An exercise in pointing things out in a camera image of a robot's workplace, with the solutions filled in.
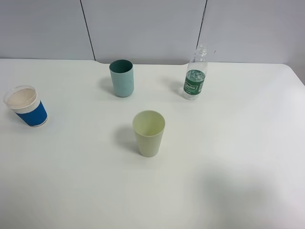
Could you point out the teal plastic cup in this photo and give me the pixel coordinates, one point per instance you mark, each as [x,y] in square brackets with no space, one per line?
[122,77]

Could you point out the clear bottle green label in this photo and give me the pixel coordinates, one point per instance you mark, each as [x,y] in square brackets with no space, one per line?
[195,74]

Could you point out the pale green plastic cup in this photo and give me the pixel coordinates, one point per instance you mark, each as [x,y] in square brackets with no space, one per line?
[148,127]

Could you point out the blue sleeved paper cup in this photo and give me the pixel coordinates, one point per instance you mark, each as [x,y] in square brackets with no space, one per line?
[25,103]

